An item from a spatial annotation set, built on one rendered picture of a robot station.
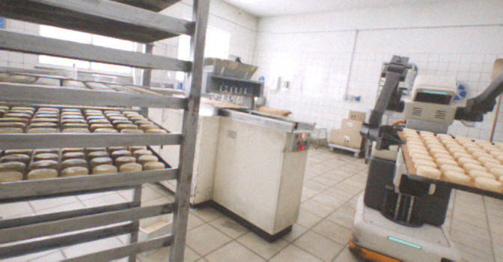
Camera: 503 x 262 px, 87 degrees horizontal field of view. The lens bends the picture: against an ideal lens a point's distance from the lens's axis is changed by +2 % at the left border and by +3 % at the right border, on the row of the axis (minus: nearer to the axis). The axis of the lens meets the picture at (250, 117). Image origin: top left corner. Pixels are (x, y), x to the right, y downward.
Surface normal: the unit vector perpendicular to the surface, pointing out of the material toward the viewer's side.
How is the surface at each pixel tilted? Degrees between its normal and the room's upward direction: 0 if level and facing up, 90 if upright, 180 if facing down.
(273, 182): 90
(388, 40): 90
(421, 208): 90
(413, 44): 90
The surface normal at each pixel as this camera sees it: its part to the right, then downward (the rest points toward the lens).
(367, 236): -0.43, 0.06
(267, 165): -0.67, 0.00
